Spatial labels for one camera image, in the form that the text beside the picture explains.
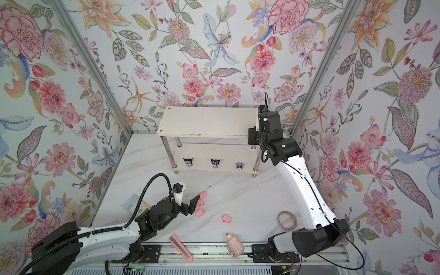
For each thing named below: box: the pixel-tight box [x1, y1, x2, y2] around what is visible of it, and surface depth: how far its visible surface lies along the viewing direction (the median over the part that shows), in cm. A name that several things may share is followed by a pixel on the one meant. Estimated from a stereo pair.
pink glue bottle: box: [225, 233, 245, 259], surface depth 72 cm
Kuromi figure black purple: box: [182, 158, 194, 168], surface depth 95 cm
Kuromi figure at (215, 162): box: [210, 158, 221, 169], surface depth 94 cm
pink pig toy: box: [222, 214, 233, 224], surface depth 84 cm
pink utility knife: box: [168, 233, 194, 262], surface depth 77 cm
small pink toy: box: [195, 207, 206, 218], surface depth 86 cm
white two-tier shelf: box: [156, 106, 262, 178], surface depth 97 cm
